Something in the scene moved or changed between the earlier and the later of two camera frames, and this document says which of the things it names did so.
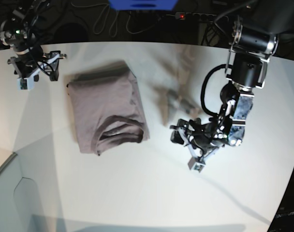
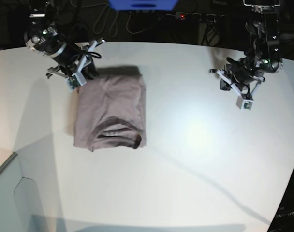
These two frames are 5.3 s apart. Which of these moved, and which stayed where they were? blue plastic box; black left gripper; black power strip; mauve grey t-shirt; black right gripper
Moved: black left gripper; black right gripper; mauve grey t-shirt
Stayed: blue plastic box; black power strip
